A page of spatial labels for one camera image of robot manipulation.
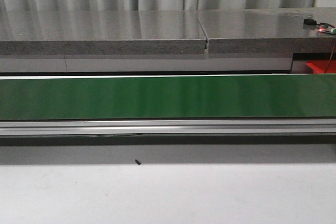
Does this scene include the grey stone slab left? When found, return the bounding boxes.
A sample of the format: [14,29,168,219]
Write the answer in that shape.
[1,10,206,56]

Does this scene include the grey stone slab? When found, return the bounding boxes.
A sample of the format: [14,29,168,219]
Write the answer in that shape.
[1,10,206,56]
[197,7,335,54]

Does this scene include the green conveyor belt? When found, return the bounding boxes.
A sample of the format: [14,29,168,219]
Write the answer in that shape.
[1,74,335,120]

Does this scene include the grey stone slab right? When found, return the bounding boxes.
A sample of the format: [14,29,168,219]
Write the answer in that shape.
[197,7,335,54]

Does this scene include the red plastic bin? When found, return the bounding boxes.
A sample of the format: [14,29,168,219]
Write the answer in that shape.
[306,60,336,74]

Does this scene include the black sensor module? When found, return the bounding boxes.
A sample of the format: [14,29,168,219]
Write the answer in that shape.
[303,18,317,26]

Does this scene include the green circuit board red LED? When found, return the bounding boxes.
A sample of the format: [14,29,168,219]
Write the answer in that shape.
[317,25,336,35]

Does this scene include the aluminium conveyor front rail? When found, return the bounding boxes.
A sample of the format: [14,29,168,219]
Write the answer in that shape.
[1,118,335,136]

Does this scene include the thin red wire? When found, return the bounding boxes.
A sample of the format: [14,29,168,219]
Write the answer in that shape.
[324,42,336,74]

